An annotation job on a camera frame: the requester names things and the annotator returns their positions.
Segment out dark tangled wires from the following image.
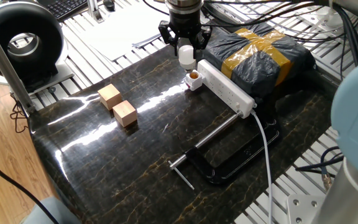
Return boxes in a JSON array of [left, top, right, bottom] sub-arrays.
[[9, 92, 28, 134]]

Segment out black wrapped package yellow tape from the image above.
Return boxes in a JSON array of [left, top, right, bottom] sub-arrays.
[[202, 23, 316, 99]]

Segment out silver robot mounting plate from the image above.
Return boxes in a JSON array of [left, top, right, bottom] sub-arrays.
[[287, 194, 328, 224]]

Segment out aluminium frame post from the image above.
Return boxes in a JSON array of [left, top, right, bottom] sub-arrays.
[[0, 12, 37, 115]]

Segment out white power strip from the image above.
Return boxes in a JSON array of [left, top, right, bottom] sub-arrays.
[[196, 58, 257, 119]]

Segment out light blue seat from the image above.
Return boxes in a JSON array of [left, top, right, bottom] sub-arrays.
[[21, 197, 81, 224]]

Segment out black C-clamp steel screw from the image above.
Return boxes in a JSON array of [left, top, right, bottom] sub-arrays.
[[168, 111, 281, 190]]

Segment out white plug-in bulb holder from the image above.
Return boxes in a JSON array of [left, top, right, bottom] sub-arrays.
[[185, 70, 204, 91]]

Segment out silver perforated plate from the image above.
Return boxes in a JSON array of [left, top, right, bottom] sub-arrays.
[[296, 5, 346, 32]]

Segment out black round ring device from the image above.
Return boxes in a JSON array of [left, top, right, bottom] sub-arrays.
[[0, 1, 75, 95]]

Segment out black computer mouse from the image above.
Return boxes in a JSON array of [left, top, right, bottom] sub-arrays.
[[102, 0, 117, 12]]

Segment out silver stand post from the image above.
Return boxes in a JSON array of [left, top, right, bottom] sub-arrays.
[[86, 0, 106, 24]]

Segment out blue and black cables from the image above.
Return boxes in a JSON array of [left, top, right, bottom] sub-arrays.
[[294, 145, 344, 192]]

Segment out white paper sheet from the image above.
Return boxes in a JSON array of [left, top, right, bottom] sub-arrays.
[[82, 0, 173, 62]]

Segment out light wooden cube block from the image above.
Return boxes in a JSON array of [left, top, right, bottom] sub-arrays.
[[97, 83, 123, 111], [112, 99, 138, 128]]

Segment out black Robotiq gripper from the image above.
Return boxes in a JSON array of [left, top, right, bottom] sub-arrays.
[[158, 9, 213, 60]]

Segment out black floor cable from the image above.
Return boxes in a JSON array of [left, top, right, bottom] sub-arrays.
[[0, 150, 60, 224]]

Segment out white power strip cable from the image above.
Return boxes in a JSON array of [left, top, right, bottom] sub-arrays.
[[249, 110, 275, 224]]

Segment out black keyboard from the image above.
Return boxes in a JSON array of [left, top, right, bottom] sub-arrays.
[[34, 0, 90, 22]]

